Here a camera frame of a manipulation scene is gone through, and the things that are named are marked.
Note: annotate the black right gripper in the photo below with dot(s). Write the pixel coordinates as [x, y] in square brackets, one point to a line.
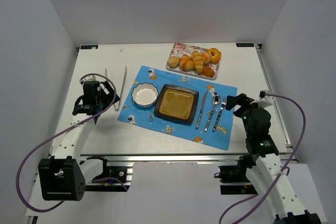
[241, 102]

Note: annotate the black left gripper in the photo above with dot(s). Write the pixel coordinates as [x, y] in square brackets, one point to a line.
[105, 93]

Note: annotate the long striped croissant bread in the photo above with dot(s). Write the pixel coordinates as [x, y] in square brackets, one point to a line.
[198, 61]

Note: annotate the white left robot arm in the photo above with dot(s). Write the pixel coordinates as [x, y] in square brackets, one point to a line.
[64, 176]

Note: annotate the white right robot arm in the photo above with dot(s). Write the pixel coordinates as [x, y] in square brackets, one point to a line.
[262, 166]

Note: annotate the dark brown bread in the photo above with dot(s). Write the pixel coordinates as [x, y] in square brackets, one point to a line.
[208, 72]

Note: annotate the orange striped bread roll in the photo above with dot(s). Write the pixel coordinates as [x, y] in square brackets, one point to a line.
[186, 63]

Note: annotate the blue cartoon placemat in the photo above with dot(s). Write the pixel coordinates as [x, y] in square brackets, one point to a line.
[145, 118]

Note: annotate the white scalloped bowl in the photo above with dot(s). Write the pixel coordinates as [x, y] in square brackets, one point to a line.
[145, 94]

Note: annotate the left blue corner label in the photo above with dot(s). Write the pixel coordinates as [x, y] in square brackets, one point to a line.
[88, 47]

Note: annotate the blue corner label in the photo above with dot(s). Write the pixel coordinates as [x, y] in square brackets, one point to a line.
[88, 47]
[244, 44]

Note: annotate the glazed bagel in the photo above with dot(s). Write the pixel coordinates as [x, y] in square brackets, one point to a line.
[215, 55]

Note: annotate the right blue corner label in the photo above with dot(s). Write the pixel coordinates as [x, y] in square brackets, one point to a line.
[244, 44]

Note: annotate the small orange bun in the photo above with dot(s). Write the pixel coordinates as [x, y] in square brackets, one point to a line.
[206, 57]

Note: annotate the black square plate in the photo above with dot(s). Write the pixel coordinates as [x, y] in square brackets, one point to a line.
[177, 103]

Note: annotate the round pale bun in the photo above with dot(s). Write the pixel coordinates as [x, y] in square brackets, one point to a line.
[173, 62]

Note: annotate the floral serving tray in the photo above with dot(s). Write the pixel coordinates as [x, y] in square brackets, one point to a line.
[180, 49]

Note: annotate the fork patterned handle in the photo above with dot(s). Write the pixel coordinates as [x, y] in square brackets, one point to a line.
[223, 105]

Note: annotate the spoon patterned handle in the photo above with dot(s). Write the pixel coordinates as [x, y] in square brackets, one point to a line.
[215, 102]

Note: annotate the table knife patterned handle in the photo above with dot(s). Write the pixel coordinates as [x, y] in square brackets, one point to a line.
[201, 110]

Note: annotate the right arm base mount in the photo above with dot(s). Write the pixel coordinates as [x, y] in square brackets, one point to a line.
[233, 180]

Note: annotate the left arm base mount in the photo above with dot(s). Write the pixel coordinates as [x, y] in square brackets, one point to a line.
[114, 177]

